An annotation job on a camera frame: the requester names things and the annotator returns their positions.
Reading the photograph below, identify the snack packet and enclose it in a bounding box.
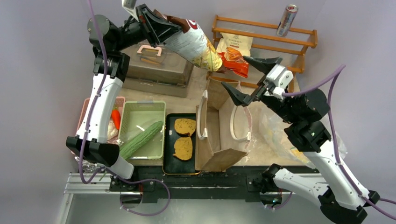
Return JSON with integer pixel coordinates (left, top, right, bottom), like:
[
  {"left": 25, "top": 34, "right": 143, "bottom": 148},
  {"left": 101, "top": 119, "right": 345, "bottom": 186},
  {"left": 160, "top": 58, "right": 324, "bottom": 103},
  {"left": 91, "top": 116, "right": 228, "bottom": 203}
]
[{"left": 154, "top": 10, "right": 226, "bottom": 73}]

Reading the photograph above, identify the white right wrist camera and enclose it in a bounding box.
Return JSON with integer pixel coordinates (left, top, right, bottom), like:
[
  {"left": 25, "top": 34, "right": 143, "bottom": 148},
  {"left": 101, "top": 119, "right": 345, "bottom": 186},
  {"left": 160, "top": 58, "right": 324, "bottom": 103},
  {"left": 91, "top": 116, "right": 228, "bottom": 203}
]
[{"left": 264, "top": 66, "right": 293, "bottom": 100}]

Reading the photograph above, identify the green bumpy cucumber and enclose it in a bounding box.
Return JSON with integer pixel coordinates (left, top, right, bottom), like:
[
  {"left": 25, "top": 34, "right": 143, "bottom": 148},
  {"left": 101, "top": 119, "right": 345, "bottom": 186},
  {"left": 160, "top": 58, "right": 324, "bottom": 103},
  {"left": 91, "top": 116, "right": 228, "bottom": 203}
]
[{"left": 120, "top": 121, "right": 163, "bottom": 159}]

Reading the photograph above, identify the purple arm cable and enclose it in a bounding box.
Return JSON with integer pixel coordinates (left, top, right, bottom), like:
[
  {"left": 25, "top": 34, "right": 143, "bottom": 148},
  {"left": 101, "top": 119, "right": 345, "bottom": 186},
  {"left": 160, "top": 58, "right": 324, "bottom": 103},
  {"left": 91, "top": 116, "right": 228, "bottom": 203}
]
[
  {"left": 283, "top": 64, "right": 396, "bottom": 222},
  {"left": 78, "top": 0, "right": 109, "bottom": 185}
]

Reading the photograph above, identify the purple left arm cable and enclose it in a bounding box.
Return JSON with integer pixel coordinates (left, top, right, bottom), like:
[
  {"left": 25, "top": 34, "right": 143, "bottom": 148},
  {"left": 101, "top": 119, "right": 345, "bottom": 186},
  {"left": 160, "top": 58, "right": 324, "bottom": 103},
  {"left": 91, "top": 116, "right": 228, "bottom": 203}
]
[{"left": 78, "top": 0, "right": 109, "bottom": 185}]

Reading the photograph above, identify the brown bread piece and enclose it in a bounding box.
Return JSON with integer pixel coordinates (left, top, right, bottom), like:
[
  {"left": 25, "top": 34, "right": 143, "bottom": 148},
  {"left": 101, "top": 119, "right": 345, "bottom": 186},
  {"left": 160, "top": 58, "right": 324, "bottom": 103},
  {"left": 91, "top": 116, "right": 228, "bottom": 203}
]
[
  {"left": 174, "top": 118, "right": 196, "bottom": 137},
  {"left": 173, "top": 137, "right": 193, "bottom": 161}
]

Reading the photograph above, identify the pink box handle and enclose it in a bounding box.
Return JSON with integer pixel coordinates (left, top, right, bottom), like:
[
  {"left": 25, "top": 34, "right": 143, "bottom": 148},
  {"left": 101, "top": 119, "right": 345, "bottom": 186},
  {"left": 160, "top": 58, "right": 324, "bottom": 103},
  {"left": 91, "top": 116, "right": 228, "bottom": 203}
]
[{"left": 136, "top": 44, "right": 163, "bottom": 57}]

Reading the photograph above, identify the red cassava chips packet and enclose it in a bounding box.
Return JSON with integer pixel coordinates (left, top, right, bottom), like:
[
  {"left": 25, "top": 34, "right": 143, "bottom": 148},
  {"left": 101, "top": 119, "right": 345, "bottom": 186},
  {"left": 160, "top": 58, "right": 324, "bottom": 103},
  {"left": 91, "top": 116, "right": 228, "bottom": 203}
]
[{"left": 216, "top": 32, "right": 253, "bottom": 78}]

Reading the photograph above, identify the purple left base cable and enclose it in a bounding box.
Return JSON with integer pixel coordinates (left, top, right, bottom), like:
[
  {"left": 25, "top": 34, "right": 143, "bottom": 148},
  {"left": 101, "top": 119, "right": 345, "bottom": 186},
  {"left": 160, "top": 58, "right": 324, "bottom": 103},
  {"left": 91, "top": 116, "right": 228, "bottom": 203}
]
[{"left": 120, "top": 179, "right": 171, "bottom": 217}]

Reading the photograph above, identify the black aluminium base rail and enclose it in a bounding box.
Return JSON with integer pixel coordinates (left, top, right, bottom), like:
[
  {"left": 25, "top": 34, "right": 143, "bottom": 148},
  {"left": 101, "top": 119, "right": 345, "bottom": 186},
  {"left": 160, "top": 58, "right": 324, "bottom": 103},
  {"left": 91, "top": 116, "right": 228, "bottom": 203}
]
[{"left": 63, "top": 165, "right": 347, "bottom": 224}]

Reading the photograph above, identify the brown paper bag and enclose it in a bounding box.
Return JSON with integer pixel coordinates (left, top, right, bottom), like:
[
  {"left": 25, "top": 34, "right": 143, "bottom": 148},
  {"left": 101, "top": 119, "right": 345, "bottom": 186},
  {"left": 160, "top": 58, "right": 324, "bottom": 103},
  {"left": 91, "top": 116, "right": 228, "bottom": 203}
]
[{"left": 195, "top": 78, "right": 253, "bottom": 172}]

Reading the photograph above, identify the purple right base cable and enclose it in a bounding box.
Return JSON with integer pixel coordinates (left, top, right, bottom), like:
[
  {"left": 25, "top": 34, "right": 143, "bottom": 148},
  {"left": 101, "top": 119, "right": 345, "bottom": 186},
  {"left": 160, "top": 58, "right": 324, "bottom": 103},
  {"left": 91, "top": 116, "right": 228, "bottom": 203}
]
[{"left": 264, "top": 191, "right": 293, "bottom": 211}]

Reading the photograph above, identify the brown translucent storage box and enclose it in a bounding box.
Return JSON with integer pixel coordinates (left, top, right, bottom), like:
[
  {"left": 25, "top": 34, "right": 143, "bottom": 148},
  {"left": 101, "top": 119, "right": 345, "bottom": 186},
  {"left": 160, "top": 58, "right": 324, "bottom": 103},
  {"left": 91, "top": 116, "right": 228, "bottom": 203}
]
[{"left": 122, "top": 42, "right": 194, "bottom": 98}]

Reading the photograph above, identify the black tray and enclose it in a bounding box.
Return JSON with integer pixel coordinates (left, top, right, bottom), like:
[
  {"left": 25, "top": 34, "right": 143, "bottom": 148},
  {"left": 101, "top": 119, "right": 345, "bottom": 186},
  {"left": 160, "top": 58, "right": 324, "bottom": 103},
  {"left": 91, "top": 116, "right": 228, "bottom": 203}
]
[{"left": 163, "top": 113, "right": 200, "bottom": 175}]

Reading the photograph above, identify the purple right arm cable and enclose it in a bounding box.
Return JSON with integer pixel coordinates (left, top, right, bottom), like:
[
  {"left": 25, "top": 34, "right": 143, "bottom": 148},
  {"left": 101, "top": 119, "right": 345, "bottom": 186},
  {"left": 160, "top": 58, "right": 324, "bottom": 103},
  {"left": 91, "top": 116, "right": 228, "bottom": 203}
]
[{"left": 283, "top": 64, "right": 396, "bottom": 222}]

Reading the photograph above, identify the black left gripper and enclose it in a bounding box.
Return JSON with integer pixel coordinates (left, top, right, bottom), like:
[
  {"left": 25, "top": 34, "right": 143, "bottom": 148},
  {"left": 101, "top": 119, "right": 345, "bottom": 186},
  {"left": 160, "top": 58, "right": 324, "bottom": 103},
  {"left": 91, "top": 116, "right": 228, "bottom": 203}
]
[{"left": 113, "top": 3, "right": 182, "bottom": 52}]

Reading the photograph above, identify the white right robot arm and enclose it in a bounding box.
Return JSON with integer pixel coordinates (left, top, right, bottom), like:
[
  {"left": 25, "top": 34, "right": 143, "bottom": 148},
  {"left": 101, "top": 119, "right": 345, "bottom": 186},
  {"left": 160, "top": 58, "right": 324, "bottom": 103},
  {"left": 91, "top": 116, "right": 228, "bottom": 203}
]
[{"left": 222, "top": 56, "right": 380, "bottom": 224}]

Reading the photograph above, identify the silver drink can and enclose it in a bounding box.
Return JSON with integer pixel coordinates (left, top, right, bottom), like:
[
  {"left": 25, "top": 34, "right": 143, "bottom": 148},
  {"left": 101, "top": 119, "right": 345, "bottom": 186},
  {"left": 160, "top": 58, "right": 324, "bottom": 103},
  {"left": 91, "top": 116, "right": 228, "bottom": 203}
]
[{"left": 276, "top": 4, "right": 298, "bottom": 37}]

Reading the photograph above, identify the orange carrot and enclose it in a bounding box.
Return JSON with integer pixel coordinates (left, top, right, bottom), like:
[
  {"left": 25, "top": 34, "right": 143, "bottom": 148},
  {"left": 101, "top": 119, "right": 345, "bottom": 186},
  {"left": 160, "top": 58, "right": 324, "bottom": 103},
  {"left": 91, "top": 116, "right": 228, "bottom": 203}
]
[{"left": 111, "top": 108, "right": 121, "bottom": 130}]

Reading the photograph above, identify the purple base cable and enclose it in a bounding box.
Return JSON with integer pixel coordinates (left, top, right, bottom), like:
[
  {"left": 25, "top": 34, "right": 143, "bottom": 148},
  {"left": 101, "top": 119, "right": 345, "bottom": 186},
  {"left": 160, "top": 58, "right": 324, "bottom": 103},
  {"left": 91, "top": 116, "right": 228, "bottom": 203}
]
[
  {"left": 264, "top": 191, "right": 293, "bottom": 211},
  {"left": 120, "top": 179, "right": 171, "bottom": 217}
]

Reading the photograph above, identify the white cauliflower piece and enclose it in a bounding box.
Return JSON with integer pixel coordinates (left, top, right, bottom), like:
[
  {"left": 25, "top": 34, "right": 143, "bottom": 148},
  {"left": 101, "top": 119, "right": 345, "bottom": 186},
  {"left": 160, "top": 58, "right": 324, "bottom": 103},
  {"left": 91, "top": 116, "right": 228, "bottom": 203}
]
[{"left": 107, "top": 120, "right": 119, "bottom": 140}]

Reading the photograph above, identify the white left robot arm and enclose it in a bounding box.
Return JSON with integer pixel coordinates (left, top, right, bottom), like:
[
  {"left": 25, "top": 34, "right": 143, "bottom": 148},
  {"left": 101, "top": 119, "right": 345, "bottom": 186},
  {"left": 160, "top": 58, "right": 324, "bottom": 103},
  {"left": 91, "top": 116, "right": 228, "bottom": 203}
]
[{"left": 65, "top": 0, "right": 182, "bottom": 191}]

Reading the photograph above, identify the orange wooden rack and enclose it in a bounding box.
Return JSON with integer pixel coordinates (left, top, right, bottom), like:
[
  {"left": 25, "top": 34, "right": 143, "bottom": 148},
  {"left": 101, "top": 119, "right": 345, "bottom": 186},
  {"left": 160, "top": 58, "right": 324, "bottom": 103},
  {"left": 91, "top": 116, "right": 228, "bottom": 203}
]
[{"left": 206, "top": 14, "right": 318, "bottom": 93}]

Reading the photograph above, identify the green plastic basket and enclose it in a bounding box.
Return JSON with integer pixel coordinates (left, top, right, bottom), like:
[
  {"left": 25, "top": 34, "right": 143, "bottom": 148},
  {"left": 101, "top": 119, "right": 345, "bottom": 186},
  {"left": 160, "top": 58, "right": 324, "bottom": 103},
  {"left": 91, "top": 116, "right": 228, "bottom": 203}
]
[{"left": 118, "top": 101, "right": 166, "bottom": 160}]

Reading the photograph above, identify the clear plastic grocery bag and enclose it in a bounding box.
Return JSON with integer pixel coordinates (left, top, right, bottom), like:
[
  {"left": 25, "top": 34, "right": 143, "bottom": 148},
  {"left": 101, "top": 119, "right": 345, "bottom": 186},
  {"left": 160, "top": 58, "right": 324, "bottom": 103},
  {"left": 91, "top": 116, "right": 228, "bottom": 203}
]
[{"left": 258, "top": 98, "right": 349, "bottom": 168}]

